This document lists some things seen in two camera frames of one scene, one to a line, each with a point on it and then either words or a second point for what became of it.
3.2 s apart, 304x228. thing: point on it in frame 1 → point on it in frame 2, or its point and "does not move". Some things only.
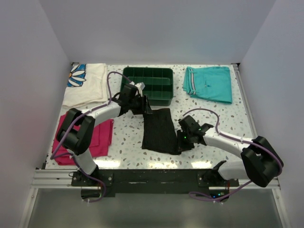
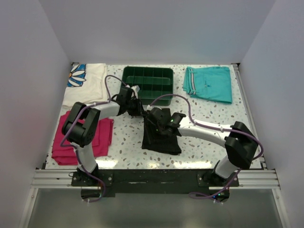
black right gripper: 181,146 → 152,124
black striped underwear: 159,133 does not move
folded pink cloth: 99,146 does not move
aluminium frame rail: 58,178 does not move
